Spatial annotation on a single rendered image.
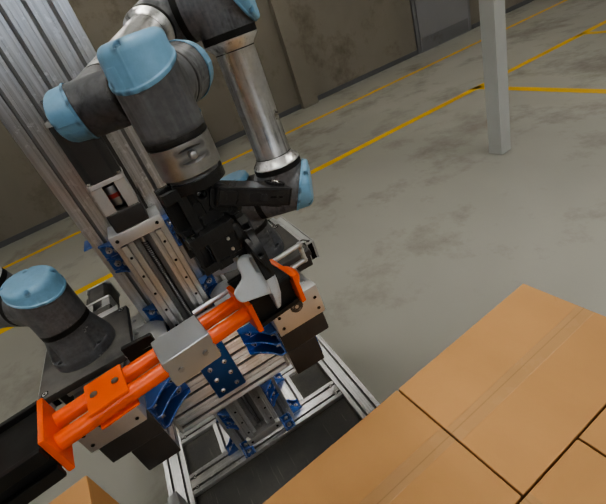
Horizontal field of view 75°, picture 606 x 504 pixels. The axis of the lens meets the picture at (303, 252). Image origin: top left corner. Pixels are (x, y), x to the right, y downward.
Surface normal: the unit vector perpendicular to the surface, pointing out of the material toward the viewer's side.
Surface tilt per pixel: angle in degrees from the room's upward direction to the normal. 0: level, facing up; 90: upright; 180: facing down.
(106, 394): 1
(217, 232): 91
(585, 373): 0
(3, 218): 90
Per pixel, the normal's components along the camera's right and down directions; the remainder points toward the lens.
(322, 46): 0.43, 0.36
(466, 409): -0.31, -0.80
